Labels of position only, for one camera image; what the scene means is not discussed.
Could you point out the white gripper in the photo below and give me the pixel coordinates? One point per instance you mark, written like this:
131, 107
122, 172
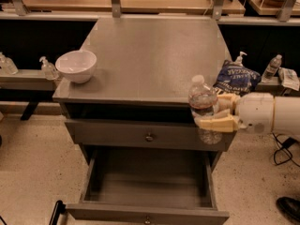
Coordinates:
255, 112

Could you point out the clear plastic water bottle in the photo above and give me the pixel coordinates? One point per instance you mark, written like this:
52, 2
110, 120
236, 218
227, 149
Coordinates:
203, 102

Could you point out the blue chip bag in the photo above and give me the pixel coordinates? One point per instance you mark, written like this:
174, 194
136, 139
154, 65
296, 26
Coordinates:
236, 79

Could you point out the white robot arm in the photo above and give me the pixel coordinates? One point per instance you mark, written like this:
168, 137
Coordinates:
286, 119

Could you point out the right sanitizer pump bottle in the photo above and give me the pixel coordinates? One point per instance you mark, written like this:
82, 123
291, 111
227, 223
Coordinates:
239, 59

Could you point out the sanitizer pump bottle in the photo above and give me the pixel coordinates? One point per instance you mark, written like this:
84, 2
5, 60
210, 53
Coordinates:
49, 69
239, 59

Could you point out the background water bottle right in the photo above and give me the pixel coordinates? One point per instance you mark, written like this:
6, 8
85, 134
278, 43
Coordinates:
272, 68

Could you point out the grey drawer cabinet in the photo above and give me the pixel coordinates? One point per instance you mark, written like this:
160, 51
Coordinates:
144, 69

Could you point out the open lower grey drawer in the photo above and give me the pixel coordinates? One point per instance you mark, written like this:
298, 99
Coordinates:
149, 187

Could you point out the upper grey drawer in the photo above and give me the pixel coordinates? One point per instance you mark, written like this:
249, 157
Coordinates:
142, 134

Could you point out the left sanitizer pump bottle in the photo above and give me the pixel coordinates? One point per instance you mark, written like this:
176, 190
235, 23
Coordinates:
49, 69

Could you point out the clear bottle far left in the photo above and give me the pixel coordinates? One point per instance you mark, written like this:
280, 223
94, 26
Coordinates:
7, 65

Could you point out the right grey bench shelf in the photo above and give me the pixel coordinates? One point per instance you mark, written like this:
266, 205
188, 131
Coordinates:
275, 88

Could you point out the grey bench shelf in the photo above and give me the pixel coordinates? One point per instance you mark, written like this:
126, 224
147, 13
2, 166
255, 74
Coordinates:
275, 88
28, 85

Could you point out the folded paper on shelf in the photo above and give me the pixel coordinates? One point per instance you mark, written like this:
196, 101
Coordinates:
289, 78

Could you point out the wooden background table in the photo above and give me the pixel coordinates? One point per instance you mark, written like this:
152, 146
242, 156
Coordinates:
127, 6

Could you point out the white bowl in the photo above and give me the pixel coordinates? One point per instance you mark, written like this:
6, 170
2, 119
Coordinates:
77, 66

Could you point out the black object bottom left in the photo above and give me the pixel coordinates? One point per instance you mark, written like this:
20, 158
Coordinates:
58, 211

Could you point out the left grey bench shelf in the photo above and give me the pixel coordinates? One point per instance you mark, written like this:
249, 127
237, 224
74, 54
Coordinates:
28, 85

